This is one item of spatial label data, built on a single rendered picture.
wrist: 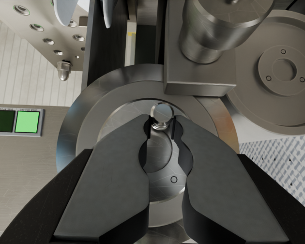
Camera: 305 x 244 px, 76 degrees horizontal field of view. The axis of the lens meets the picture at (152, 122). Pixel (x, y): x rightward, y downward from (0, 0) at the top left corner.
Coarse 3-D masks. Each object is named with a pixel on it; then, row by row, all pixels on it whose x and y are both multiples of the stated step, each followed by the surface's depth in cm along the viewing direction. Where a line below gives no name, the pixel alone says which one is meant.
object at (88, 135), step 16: (144, 80) 16; (112, 96) 16; (128, 96) 16; (144, 96) 16; (160, 96) 16; (176, 96) 16; (192, 96) 16; (96, 112) 16; (112, 112) 16; (192, 112) 16; (208, 112) 16; (80, 128) 16; (96, 128) 16; (208, 128) 16; (80, 144) 15; (160, 208) 15; (176, 208) 15; (160, 224) 15
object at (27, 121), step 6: (18, 114) 48; (24, 114) 48; (30, 114) 49; (36, 114) 49; (18, 120) 48; (24, 120) 48; (30, 120) 48; (36, 120) 48; (18, 126) 48; (24, 126) 48; (30, 126) 48; (36, 126) 48
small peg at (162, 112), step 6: (162, 102) 12; (156, 108) 11; (162, 108) 11; (168, 108) 11; (156, 114) 11; (162, 114) 11; (168, 114) 11; (156, 120) 11; (162, 120) 11; (168, 120) 11; (156, 126) 12; (162, 126) 12
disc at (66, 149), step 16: (144, 64) 17; (160, 64) 17; (96, 80) 16; (112, 80) 17; (128, 80) 17; (160, 80) 17; (80, 96) 16; (96, 96) 16; (208, 96) 17; (80, 112) 16; (224, 112) 16; (64, 128) 16; (224, 128) 16; (64, 144) 16; (64, 160) 15; (176, 224) 15; (144, 240) 15; (160, 240) 15; (176, 240) 15
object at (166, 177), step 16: (128, 112) 14; (144, 112) 14; (176, 112) 14; (112, 128) 14; (160, 144) 14; (176, 144) 14; (160, 160) 14; (176, 160) 14; (160, 176) 13; (176, 176) 13; (160, 192) 13; (176, 192) 13
